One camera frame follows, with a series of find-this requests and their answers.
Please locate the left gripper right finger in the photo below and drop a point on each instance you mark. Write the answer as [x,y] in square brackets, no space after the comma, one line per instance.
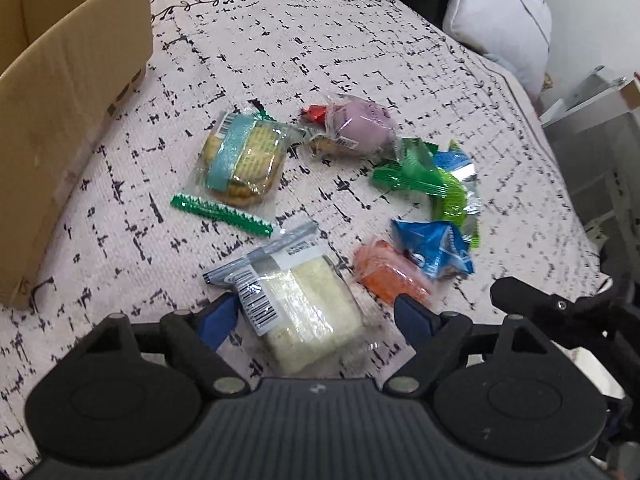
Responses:
[437,339]

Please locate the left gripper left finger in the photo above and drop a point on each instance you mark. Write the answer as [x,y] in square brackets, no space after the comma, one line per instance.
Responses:
[191,341]

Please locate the blue snack wrapper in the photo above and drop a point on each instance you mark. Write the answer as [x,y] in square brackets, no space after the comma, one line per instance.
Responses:
[437,248]

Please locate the clear white cake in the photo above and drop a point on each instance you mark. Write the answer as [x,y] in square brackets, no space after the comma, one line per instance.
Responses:
[299,305]

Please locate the dark green candy wrapper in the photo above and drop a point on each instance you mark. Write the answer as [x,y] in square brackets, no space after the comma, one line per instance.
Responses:
[414,171]

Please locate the round cookies pack teal band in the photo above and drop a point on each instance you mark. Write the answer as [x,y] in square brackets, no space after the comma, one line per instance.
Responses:
[242,159]

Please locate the purple round bun pack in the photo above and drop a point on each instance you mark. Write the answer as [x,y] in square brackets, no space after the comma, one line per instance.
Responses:
[355,127]

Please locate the red candy bar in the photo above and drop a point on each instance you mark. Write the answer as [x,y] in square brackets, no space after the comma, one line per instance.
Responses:
[315,114]

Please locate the orange red snack pack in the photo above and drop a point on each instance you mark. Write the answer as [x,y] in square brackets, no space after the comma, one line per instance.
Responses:
[387,274]

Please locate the green serrated wrapper strip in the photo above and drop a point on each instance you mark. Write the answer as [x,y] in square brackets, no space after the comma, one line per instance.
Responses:
[212,210]

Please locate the lime green wrapper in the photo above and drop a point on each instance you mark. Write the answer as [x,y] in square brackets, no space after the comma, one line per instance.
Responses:
[461,205]

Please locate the blue silver wrapper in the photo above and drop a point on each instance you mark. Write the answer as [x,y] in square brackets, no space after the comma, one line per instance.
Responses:
[455,161]

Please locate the white desk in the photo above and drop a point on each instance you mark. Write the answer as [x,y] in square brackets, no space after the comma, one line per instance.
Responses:
[593,131]

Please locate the brown cardboard box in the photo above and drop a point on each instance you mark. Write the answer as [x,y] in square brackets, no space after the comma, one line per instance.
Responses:
[65,67]

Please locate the white pillow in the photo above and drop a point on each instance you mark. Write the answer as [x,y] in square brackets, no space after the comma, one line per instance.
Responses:
[516,34]

